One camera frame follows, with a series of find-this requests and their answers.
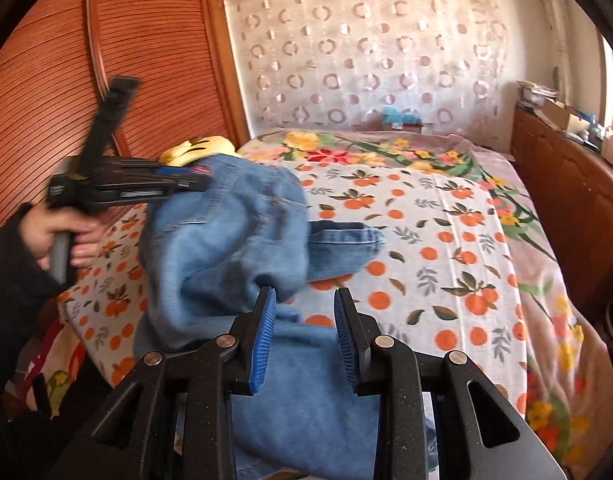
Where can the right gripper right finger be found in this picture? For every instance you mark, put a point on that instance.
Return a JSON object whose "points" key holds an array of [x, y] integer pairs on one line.
{"points": [[479, 434]]}

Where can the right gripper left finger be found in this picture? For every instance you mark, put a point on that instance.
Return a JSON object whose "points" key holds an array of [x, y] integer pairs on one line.
{"points": [[170, 416]]}

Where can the blue denim jeans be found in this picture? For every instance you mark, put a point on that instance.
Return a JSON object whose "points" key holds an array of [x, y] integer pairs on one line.
{"points": [[264, 387]]}

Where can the left hand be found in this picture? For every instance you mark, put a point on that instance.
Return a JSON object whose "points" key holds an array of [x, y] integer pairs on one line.
{"points": [[39, 226]]}

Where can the floral pink blanket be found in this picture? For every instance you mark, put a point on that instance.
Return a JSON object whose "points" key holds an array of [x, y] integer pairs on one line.
{"points": [[569, 376]]}

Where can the yellow Pikachu plush toy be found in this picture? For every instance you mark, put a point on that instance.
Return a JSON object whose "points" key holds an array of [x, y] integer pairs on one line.
{"points": [[198, 148]]}

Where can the orange fruit print bedsheet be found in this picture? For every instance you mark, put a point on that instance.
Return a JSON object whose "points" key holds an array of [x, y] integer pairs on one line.
{"points": [[444, 280]]}

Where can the long brown wooden cabinet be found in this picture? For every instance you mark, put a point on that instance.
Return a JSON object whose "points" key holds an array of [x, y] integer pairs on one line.
{"points": [[572, 189]]}

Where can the circle pattern lace curtain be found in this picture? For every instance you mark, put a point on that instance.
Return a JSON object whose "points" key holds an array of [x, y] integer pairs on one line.
{"points": [[358, 64]]}

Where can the box with blue cloth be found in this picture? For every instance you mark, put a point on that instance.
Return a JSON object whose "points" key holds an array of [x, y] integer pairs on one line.
{"points": [[401, 120]]}

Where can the cardboard box on cabinet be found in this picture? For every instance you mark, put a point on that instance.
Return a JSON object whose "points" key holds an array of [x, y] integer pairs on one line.
{"points": [[565, 117]]}

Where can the stack of papers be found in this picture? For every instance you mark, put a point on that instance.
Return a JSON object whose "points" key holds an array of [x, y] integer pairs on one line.
{"points": [[532, 95]]}

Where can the sunlit window with frame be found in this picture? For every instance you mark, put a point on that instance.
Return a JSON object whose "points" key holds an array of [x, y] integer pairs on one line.
{"points": [[607, 53]]}

